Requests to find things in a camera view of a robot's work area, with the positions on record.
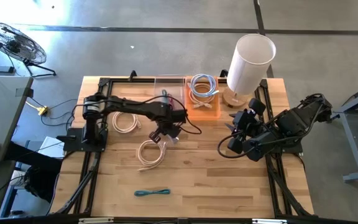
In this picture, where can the grey metal cart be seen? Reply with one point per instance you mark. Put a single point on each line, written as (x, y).
(354, 146)

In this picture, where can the black aluminium table frame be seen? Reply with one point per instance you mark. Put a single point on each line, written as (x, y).
(141, 80)

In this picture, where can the black chair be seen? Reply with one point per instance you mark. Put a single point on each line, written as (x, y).
(39, 183)

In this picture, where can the black table clamp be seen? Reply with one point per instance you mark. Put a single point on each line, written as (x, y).
(223, 73)
(133, 75)

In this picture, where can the white lamp with wooden base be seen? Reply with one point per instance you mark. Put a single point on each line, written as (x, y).
(250, 62)

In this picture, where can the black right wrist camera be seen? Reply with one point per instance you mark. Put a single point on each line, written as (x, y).
(257, 107)

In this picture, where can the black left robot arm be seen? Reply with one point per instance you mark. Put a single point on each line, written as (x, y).
(129, 107)

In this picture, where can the yellow power plug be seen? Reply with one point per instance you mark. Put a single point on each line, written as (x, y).
(43, 110)

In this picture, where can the black floor fan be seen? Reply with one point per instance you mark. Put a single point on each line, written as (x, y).
(14, 43)

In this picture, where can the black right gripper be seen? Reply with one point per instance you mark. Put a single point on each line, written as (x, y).
(244, 120)

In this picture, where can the grey tape strip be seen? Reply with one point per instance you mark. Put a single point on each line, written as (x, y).
(23, 92)

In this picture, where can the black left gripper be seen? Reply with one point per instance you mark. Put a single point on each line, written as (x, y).
(171, 118)

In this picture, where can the clear plastic bin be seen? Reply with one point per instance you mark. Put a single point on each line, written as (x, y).
(169, 85)

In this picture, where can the orange plastic bin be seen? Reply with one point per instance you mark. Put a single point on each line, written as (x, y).
(204, 113)

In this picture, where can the white paper sheet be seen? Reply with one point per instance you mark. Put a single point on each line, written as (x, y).
(51, 147)

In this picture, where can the silver metal bracket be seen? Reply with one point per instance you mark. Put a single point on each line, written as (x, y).
(269, 221)
(95, 220)

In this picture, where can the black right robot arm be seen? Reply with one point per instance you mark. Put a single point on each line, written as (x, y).
(291, 121)

